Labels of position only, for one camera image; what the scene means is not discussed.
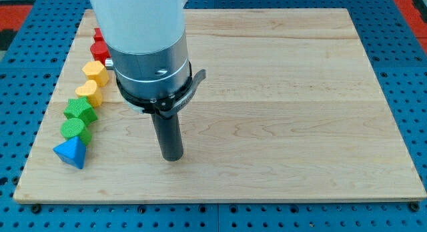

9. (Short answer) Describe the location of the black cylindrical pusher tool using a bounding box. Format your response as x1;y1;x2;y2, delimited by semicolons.
151;114;184;161

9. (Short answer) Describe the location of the red star block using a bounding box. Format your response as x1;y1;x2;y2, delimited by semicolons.
93;27;104;42

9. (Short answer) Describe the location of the blue triangle block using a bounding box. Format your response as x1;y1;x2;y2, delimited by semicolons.
53;137;86;169

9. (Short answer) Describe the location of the yellow heart block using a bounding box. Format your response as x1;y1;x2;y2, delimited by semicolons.
75;80;103;107

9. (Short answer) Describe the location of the green circle block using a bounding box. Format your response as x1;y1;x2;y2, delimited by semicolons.
60;118;92;145

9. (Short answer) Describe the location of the red circle block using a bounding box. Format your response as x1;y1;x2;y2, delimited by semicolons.
90;41;111;65

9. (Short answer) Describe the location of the light wooden board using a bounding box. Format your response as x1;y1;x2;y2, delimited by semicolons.
13;9;426;204

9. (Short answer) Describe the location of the yellow hexagon block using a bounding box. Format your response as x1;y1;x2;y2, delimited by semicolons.
82;61;109;87

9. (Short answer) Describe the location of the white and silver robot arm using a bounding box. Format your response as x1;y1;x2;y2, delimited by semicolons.
90;0;191;107

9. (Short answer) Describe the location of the green star block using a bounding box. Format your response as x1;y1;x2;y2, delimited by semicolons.
63;97;98;125

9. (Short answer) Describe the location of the black clamp with lever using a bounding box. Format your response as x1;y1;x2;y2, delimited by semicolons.
116;69;206;119

